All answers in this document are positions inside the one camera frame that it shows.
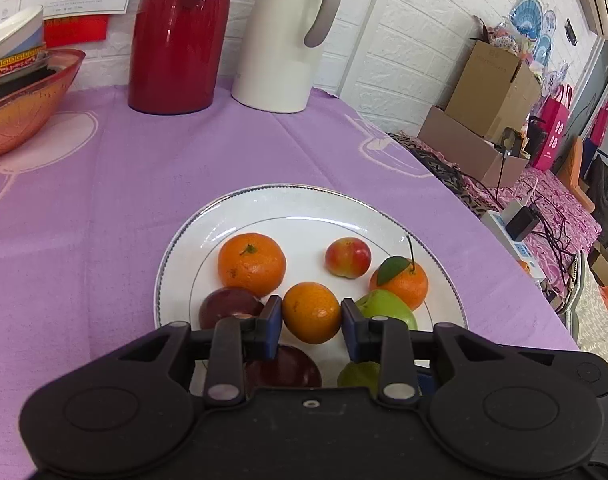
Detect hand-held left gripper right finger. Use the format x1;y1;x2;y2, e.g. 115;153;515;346
340;299;556;407

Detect tall cardboard box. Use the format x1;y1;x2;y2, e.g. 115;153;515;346
444;40;542;145

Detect black power adapter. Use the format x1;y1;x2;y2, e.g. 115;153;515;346
506;206;541;242

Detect red wall poster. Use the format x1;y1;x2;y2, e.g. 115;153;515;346
43;14;109;48

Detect black bowl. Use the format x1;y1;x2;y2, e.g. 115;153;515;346
0;62;60;106

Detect patterned pink cloth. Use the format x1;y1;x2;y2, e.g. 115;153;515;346
386;131;602;301

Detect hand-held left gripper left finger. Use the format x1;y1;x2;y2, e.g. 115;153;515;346
118;296;284;407

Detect dark red plum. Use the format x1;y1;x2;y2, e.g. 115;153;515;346
244;344;322;389
199;287;265;331

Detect small red yellow apple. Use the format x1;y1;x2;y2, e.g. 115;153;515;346
325;237;372;279

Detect small round orange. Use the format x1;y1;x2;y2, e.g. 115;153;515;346
282;281;343;345

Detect small cardboard box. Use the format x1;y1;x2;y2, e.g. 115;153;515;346
587;243;608;287

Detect green mango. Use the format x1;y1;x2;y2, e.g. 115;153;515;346
354;289;419;332
337;360;423;396

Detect dark jacket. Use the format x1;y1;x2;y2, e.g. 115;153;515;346
585;156;608;231

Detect red glass bowl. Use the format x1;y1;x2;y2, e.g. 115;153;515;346
0;48;86;162

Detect purple tablecloth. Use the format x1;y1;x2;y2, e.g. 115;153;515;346
0;77;581;480

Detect tangerine with green leaf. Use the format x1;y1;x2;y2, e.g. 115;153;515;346
369;235;429;312

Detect patterned rim bowl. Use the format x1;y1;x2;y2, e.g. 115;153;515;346
0;45;50;83

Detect blue decorative plates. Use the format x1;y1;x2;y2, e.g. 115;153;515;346
509;0;557;68

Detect red thermos jug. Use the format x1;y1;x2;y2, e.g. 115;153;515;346
128;0;233;114

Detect white bowl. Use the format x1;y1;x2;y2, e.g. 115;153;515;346
0;5;46;60

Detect white plate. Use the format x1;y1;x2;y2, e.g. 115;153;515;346
153;184;468;391

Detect white thermos jug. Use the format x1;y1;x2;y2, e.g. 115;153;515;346
231;0;343;114

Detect low open cardboard box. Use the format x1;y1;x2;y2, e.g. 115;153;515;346
417;105;530;189

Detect white power strip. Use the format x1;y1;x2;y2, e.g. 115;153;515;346
480;208;547;282

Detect pink paper bag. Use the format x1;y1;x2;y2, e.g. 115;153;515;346
531;84;575;171
589;100;608;147

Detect large tangerine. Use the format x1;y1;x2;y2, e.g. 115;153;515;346
218;232;287;298

